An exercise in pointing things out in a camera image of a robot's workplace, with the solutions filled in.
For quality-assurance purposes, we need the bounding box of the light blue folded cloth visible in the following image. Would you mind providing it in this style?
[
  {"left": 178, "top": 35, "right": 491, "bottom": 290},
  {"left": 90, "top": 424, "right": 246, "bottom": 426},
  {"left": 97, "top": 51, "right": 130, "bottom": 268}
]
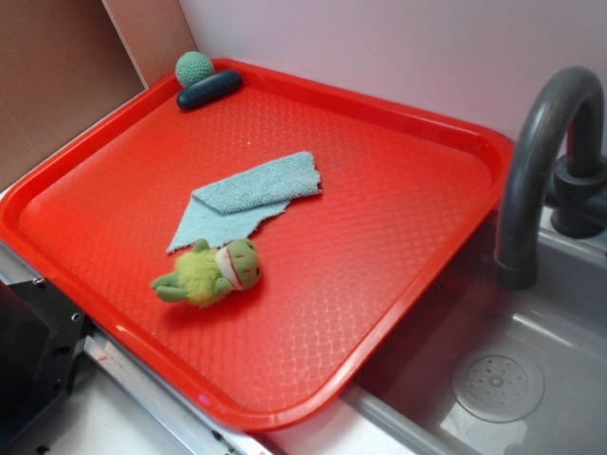
[{"left": 167, "top": 152, "right": 321, "bottom": 253}]

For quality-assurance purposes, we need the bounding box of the red plastic tray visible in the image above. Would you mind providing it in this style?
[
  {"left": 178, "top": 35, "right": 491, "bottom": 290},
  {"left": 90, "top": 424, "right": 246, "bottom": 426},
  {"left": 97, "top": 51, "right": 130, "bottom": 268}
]
[{"left": 1, "top": 60, "right": 513, "bottom": 431}]

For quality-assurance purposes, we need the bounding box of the green plush frog toy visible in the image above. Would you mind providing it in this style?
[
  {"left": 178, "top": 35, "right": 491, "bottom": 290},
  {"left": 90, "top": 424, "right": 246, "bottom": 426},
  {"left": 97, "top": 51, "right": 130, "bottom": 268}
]
[{"left": 151, "top": 238, "right": 262, "bottom": 308}]

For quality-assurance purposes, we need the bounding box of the dark oval plastic piece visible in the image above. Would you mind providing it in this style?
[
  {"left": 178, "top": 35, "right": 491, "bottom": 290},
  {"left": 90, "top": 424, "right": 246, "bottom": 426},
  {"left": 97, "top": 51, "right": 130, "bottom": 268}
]
[{"left": 176, "top": 69, "right": 243, "bottom": 111}]

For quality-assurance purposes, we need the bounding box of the green textured ball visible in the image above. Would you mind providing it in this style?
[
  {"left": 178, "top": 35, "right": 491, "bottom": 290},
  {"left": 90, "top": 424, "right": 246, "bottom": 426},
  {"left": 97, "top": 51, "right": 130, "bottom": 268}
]
[{"left": 175, "top": 51, "right": 215, "bottom": 88}]

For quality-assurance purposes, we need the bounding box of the grey plastic sink basin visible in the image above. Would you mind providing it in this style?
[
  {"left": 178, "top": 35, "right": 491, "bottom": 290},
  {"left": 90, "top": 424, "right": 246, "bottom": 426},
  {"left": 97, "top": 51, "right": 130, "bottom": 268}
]
[{"left": 343, "top": 218, "right": 606, "bottom": 454}]

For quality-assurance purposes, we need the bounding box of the round sink drain cover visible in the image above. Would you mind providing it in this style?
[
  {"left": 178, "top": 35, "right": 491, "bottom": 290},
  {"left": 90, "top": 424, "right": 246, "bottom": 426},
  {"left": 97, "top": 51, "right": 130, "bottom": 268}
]
[{"left": 451, "top": 345, "right": 544, "bottom": 424}]

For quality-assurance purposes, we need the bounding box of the grey curved toy faucet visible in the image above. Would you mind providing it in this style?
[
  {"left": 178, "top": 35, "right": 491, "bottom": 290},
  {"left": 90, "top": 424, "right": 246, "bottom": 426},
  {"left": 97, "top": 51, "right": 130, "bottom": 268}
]
[{"left": 494, "top": 66, "right": 606, "bottom": 290}]

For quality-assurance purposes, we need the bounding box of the brown cardboard panel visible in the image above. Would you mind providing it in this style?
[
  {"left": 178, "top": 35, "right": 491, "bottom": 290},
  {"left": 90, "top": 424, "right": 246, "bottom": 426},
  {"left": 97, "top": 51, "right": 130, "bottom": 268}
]
[{"left": 1, "top": 1, "right": 196, "bottom": 189}]

